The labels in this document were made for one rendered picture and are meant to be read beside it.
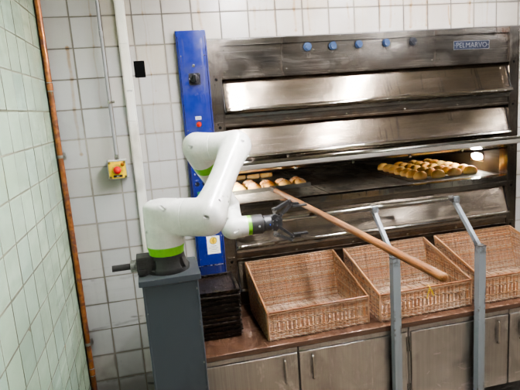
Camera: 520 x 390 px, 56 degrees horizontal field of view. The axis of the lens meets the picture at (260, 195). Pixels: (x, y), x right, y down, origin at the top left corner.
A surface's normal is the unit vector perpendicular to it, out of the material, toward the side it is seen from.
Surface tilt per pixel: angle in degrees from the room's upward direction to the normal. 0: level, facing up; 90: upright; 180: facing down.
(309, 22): 90
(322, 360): 90
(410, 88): 70
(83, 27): 90
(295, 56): 90
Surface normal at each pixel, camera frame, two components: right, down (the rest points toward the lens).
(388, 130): 0.18, -0.18
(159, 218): -0.26, 0.15
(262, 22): 0.22, 0.16
